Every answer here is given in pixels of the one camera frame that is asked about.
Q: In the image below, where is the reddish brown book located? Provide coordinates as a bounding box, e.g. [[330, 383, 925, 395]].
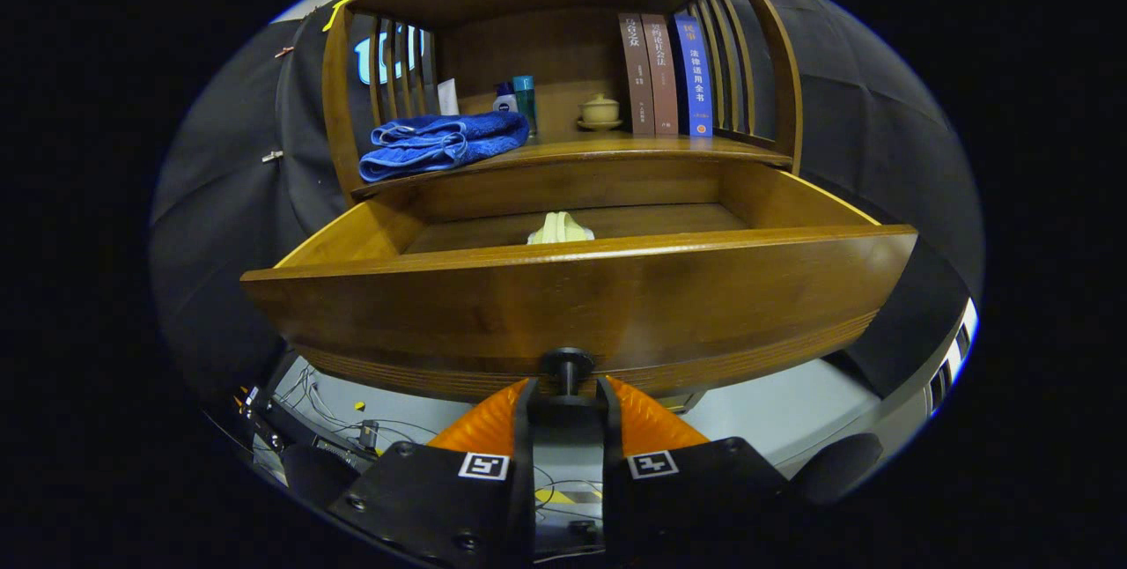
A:
[[641, 14, 680, 136]]

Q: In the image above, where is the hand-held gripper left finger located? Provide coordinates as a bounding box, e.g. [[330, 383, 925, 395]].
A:
[[330, 378, 538, 569]]

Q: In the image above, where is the dark round object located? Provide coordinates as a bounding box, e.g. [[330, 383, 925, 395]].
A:
[[788, 432, 884, 506]]

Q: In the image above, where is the wooden countertop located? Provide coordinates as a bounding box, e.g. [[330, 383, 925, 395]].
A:
[[352, 130, 793, 197]]

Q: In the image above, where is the blue folded towel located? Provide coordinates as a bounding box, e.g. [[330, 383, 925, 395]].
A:
[[358, 111, 531, 184]]

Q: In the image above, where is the blue book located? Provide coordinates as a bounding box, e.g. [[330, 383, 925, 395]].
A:
[[674, 14, 714, 138]]

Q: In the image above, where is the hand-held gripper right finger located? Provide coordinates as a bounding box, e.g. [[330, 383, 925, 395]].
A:
[[599, 375, 789, 569]]

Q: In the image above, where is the brown wooden drawer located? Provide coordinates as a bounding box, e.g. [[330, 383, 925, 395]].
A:
[[242, 159, 918, 404]]

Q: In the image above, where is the teal bottle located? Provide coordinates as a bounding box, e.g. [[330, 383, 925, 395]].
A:
[[513, 76, 538, 138]]

